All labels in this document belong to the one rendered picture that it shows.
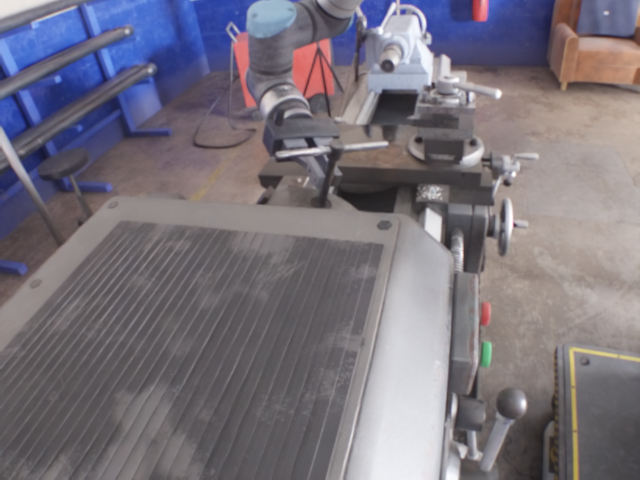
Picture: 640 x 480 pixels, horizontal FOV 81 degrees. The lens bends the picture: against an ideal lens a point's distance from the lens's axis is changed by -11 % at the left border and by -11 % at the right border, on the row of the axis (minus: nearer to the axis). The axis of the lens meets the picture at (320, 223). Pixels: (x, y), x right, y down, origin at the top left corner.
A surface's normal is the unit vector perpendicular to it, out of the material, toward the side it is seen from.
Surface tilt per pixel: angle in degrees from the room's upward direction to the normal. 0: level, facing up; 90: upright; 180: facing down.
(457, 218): 90
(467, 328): 0
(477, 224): 90
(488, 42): 90
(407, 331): 45
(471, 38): 90
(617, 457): 0
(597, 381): 0
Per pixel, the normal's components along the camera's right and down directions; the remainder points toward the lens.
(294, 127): 0.22, -0.69
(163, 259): -0.12, -0.78
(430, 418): 0.59, -0.50
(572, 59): -0.26, 0.62
